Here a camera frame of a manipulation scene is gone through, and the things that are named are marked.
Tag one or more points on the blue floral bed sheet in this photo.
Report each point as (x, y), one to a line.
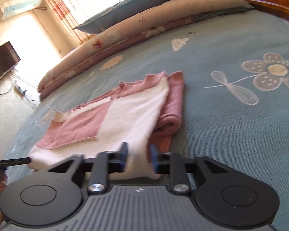
(236, 95)

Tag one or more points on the pink floral folded quilt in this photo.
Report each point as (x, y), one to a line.
(131, 31)

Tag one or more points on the wall mounted black television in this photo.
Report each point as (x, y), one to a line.
(8, 58)

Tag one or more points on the white power strip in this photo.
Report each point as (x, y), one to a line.
(19, 90)

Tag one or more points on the person left hand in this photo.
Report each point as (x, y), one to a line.
(3, 181)

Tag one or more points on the blue pillow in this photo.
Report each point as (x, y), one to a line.
(115, 14)

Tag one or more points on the red striped curtain left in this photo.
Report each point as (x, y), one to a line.
(64, 14)

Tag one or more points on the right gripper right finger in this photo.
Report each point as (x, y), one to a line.
(174, 165)

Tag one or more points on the white air conditioner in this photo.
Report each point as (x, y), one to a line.
(15, 7)

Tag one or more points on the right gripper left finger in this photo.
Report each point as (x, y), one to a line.
(106, 163)

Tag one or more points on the pink and white knit sweater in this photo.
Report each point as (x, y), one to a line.
(139, 113)

